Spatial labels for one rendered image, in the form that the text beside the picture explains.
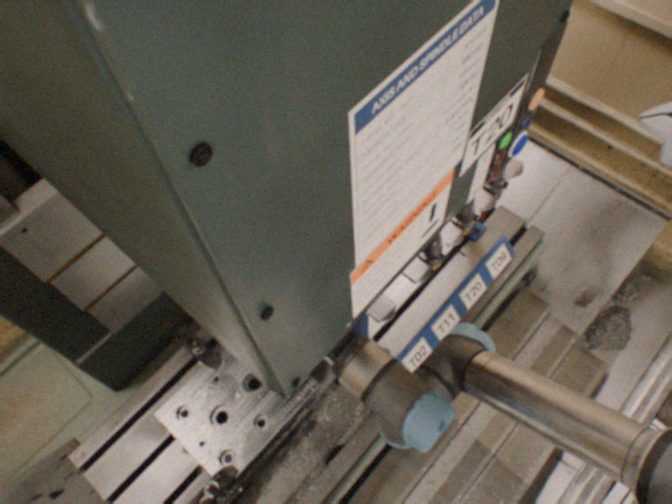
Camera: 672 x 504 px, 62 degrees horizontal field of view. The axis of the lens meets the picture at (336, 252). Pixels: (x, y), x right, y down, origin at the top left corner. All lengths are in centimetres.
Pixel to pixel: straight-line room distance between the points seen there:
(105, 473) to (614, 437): 108
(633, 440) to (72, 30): 68
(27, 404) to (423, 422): 143
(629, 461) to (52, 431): 155
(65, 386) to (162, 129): 171
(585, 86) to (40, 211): 130
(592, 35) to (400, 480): 116
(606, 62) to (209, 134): 137
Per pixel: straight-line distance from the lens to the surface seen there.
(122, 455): 145
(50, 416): 192
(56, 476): 177
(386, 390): 76
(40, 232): 117
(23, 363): 202
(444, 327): 139
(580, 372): 168
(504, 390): 83
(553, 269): 175
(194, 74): 24
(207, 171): 27
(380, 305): 109
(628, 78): 157
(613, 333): 181
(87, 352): 158
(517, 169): 129
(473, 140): 58
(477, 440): 150
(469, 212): 117
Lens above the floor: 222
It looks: 61 degrees down
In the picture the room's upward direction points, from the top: 6 degrees counter-clockwise
